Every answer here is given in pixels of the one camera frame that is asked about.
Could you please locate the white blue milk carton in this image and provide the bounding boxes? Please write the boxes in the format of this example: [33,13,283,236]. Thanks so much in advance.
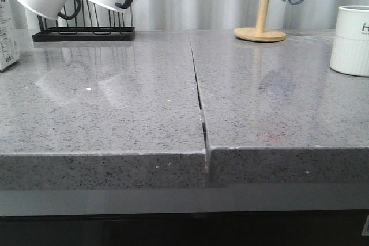
[0,0,20,71]

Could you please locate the wooden mug tree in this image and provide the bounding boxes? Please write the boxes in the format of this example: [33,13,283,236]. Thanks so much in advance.
[234,0,286,43]

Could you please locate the black wire mug rack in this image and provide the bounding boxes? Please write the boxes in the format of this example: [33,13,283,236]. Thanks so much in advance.
[32,0,135,42]

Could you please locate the white HOME cup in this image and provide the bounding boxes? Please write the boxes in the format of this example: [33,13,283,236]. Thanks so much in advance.
[330,5,368,77]

